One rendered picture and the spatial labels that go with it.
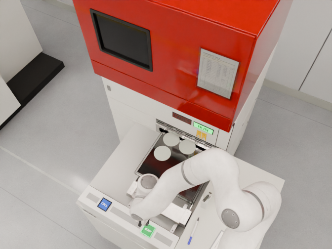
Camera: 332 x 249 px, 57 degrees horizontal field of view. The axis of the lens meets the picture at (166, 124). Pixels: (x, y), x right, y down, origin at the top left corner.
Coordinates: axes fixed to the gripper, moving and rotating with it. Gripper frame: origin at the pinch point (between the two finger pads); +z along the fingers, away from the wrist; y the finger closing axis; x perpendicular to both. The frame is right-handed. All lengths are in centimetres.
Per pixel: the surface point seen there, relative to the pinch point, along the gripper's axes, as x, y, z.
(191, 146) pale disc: -4, -58, 10
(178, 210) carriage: 7.4, -22.7, 19.2
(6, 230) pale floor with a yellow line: -116, 15, 117
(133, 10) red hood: -33, -39, -72
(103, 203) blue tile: -26.4, -3.4, 14.7
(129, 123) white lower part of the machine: -52, -64, 23
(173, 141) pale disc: -15, -56, 10
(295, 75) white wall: 35, -219, 40
